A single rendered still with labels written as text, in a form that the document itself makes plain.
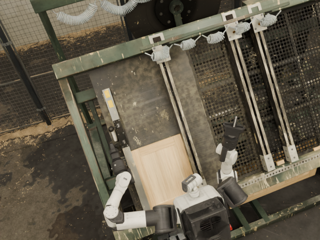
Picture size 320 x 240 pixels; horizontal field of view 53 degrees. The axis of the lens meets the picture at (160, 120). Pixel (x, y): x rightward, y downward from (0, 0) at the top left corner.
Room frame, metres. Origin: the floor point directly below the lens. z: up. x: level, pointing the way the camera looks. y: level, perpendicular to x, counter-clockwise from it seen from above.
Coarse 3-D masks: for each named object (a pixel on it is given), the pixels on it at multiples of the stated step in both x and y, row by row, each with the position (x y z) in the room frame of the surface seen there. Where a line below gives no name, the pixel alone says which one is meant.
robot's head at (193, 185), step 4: (196, 176) 1.10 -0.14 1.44; (188, 180) 1.08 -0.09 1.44; (196, 180) 1.07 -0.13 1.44; (200, 180) 1.08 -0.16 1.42; (188, 184) 1.05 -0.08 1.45; (192, 184) 1.05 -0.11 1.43; (196, 184) 1.06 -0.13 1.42; (192, 188) 1.04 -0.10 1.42; (196, 188) 1.05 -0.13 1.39; (192, 192) 1.04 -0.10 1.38; (196, 192) 1.03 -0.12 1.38
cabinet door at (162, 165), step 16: (160, 144) 1.56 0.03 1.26; (176, 144) 1.56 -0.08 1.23; (144, 160) 1.49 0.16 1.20; (160, 160) 1.49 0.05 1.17; (176, 160) 1.49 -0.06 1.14; (144, 176) 1.42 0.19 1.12; (160, 176) 1.42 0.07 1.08; (176, 176) 1.42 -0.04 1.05; (160, 192) 1.34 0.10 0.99; (176, 192) 1.34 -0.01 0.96
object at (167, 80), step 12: (156, 36) 1.95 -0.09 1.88; (156, 48) 1.90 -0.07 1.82; (168, 48) 1.79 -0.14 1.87; (168, 72) 1.83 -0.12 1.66; (168, 84) 1.78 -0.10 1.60; (168, 96) 1.76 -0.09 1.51; (180, 108) 1.68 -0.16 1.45; (180, 120) 1.63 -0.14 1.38; (180, 132) 1.59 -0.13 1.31; (192, 144) 1.52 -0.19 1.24; (192, 156) 1.49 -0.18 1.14; (192, 168) 1.42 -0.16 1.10; (204, 180) 1.36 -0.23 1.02
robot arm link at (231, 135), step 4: (224, 124) 1.31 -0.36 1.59; (228, 124) 1.31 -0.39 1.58; (224, 128) 1.29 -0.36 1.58; (228, 128) 1.27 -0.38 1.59; (232, 128) 1.27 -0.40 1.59; (236, 128) 1.26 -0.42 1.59; (240, 128) 1.26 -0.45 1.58; (244, 128) 1.26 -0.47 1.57; (224, 132) 1.30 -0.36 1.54; (228, 132) 1.27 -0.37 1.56; (232, 132) 1.26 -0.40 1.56; (236, 132) 1.25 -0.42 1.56; (240, 132) 1.25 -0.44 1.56; (224, 136) 1.28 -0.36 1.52; (228, 136) 1.26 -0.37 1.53; (232, 136) 1.26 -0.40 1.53; (236, 136) 1.25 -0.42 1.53; (224, 140) 1.26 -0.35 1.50; (228, 140) 1.24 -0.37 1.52; (232, 140) 1.24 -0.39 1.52; (236, 140) 1.24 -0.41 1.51; (228, 144) 1.24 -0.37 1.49; (232, 144) 1.23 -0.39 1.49; (236, 144) 1.24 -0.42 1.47
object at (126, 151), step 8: (104, 96) 1.75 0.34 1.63; (112, 112) 1.68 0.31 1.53; (112, 120) 1.65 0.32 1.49; (128, 152) 1.51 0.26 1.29; (128, 160) 1.48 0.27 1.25; (136, 168) 1.44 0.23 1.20; (136, 176) 1.41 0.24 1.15; (136, 184) 1.37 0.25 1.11; (144, 192) 1.33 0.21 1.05; (144, 200) 1.30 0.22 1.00; (144, 208) 1.26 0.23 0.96
